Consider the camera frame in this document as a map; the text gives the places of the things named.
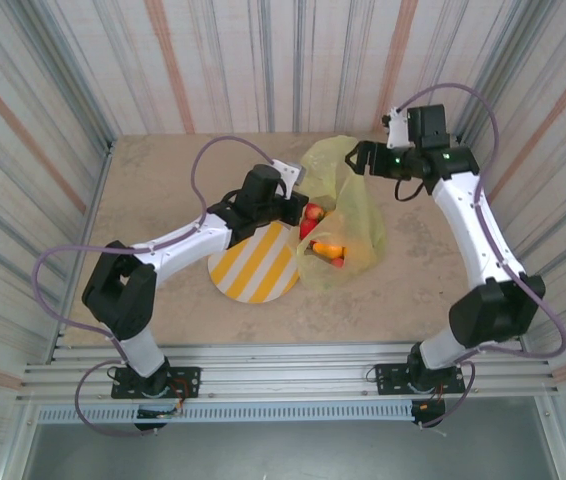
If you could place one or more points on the aluminium mounting rail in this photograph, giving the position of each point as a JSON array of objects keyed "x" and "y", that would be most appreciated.
[{"x": 288, "y": 367}]

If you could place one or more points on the orange yellow gourd fruit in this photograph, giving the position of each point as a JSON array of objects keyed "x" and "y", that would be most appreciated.
[{"x": 328, "y": 248}]

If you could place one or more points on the yellow striped white plate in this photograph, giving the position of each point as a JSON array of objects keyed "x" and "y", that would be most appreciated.
[{"x": 253, "y": 270}]

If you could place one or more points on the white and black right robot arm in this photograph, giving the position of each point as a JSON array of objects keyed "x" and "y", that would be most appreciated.
[{"x": 478, "y": 235}]

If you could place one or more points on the yellow printed plastic bag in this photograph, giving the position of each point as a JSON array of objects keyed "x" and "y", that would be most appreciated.
[{"x": 363, "y": 220}]

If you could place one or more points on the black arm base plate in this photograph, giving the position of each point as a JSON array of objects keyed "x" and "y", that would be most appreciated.
[
  {"x": 388, "y": 377},
  {"x": 188, "y": 381}
]

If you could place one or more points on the red apple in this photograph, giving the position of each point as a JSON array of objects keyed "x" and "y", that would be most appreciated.
[{"x": 307, "y": 230}]

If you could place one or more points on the small pink peach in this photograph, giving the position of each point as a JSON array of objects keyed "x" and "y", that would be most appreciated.
[{"x": 314, "y": 212}]

